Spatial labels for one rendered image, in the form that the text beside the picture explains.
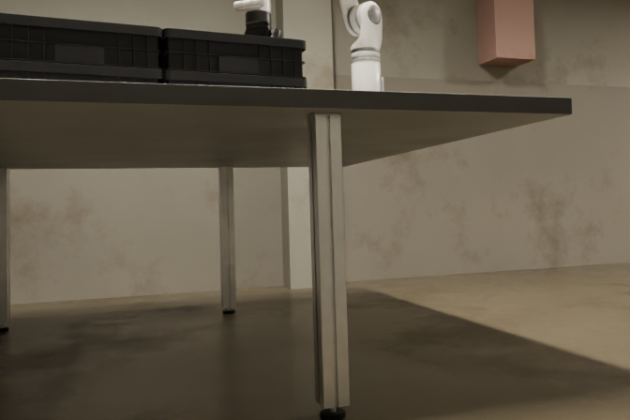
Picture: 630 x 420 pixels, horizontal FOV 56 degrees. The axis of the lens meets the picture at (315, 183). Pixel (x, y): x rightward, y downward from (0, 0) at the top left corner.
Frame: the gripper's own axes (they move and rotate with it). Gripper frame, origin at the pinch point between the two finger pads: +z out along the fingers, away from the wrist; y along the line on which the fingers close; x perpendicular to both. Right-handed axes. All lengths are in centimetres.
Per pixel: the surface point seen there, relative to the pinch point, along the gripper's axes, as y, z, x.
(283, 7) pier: 62, -78, -161
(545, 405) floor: -74, 88, 10
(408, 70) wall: 4, -49, -230
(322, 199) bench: -31, 41, 33
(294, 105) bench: -28, 22, 42
